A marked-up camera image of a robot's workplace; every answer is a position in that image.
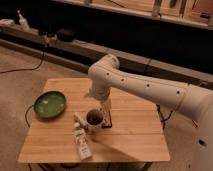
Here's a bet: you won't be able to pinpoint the green ceramic bowl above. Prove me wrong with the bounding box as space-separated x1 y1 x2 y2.
33 91 66 119

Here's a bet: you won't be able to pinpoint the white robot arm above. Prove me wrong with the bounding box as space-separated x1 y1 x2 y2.
88 54 213 171

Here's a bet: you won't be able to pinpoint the white ceramic mug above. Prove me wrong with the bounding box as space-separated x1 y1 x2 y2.
85 109 104 133

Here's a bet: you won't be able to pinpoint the small dark brown box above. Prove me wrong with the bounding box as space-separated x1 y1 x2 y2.
102 114 112 128

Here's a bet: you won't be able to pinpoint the small white stick object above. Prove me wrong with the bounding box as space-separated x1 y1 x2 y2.
74 112 84 123

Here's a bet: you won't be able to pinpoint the black round device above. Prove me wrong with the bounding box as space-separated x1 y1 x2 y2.
56 28 75 42

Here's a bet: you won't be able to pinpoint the white spray bottle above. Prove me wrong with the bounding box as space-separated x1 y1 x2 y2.
17 11 30 31

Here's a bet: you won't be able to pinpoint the black cables at right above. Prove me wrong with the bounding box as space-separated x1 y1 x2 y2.
155 104 175 130

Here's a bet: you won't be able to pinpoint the long wooden bench rail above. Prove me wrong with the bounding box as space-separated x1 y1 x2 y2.
0 24 213 90

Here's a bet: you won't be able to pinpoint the black cable under table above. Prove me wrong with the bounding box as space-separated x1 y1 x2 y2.
24 104 36 128

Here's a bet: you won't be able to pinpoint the black cable on floor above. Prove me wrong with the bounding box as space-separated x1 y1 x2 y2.
0 49 46 75

